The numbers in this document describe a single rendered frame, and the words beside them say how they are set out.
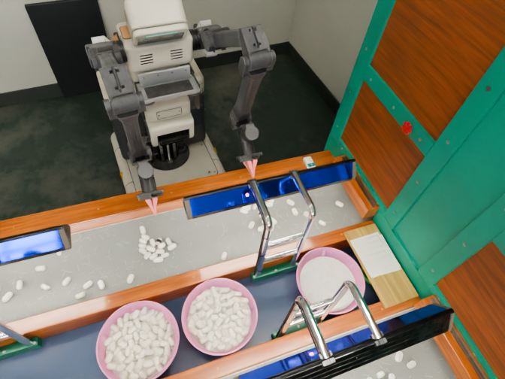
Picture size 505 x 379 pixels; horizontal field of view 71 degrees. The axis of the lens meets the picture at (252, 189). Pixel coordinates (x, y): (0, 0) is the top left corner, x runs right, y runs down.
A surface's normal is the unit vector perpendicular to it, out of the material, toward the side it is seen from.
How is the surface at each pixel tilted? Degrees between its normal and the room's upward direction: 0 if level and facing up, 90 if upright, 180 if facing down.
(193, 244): 0
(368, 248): 0
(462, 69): 90
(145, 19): 43
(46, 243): 58
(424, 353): 0
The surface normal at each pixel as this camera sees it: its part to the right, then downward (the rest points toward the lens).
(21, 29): 0.40, 0.76
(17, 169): 0.08, -0.59
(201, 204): 0.32, 0.35
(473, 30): -0.94, 0.22
